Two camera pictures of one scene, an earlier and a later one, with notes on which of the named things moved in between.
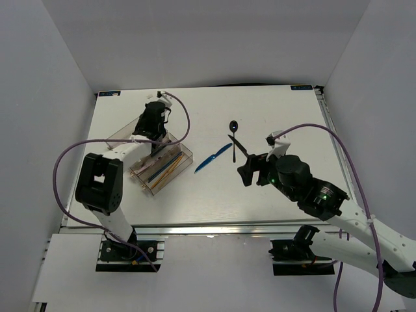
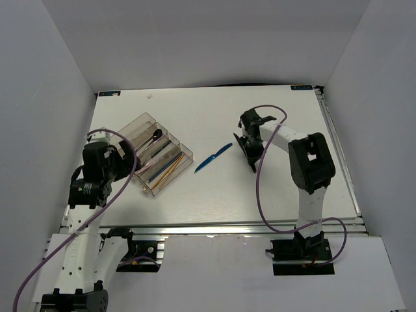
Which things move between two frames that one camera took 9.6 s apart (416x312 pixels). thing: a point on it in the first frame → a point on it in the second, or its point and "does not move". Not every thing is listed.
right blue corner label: (301, 88) does not move
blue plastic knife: (165, 166) does not move
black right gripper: (252, 165) → (251, 155)
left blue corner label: (116, 93) does not move
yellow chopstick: (168, 171) does not move
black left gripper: (140, 123) → (127, 164)
